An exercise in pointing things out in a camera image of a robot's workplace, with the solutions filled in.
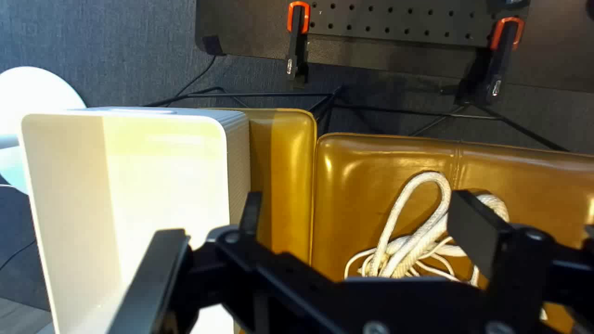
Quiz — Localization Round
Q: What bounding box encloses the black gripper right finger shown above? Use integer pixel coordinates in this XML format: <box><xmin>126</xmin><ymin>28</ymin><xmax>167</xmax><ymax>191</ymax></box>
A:
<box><xmin>447</xmin><ymin>190</ymin><xmax>594</xmax><ymax>334</ymax></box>

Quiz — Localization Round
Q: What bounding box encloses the white plastic laundry basket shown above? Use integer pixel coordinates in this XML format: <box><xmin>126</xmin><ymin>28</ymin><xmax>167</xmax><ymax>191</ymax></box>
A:
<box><xmin>20</xmin><ymin>108</ymin><xmax>252</xmax><ymax>334</ymax></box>

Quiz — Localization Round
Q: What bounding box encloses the thin white rope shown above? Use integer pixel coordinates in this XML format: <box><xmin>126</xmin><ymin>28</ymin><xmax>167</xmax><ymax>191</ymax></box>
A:
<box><xmin>341</xmin><ymin>234</ymin><xmax>490</xmax><ymax>290</ymax></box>

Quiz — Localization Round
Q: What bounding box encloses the black floor cable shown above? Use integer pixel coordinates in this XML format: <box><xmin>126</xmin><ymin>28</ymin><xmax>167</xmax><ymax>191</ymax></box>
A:
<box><xmin>145</xmin><ymin>36</ymin><xmax>228</xmax><ymax>108</ymax></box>

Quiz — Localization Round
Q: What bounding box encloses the black perforated breadboard table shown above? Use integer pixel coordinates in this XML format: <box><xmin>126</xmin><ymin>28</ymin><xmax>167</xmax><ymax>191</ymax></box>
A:
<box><xmin>195</xmin><ymin>0</ymin><xmax>594</xmax><ymax>95</ymax></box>

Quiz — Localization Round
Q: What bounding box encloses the thick white rope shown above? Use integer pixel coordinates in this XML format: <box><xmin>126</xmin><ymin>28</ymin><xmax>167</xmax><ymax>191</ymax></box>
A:
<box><xmin>369</xmin><ymin>171</ymin><xmax>512</xmax><ymax>280</ymax></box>

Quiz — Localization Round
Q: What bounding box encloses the white round object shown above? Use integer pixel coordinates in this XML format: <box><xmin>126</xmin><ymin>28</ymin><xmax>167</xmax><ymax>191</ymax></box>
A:
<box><xmin>0</xmin><ymin>65</ymin><xmax>89</xmax><ymax>195</ymax></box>

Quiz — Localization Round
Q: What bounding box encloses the black and orange clamp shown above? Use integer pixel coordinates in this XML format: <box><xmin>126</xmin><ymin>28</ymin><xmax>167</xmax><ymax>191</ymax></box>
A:
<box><xmin>284</xmin><ymin>0</ymin><xmax>314</xmax><ymax>84</ymax></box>
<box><xmin>458</xmin><ymin>15</ymin><xmax>527</xmax><ymax>108</ymax></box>

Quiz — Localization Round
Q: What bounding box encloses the mustard yellow leather chair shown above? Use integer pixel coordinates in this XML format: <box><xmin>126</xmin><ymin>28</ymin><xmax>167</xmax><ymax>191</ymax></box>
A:
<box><xmin>310</xmin><ymin>130</ymin><xmax>594</xmax><ymax>334</ymax></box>
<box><xmin>245</xmin><ymin>108</ymin><xmax>319</xmax><ymax>266</ymax></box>

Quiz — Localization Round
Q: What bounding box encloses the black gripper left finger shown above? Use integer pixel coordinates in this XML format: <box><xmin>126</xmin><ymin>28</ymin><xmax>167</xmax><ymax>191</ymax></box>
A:
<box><xmin>108</xmin><ymin>191</ymin><xmax>275</xmax><ymax>334</ymax></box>

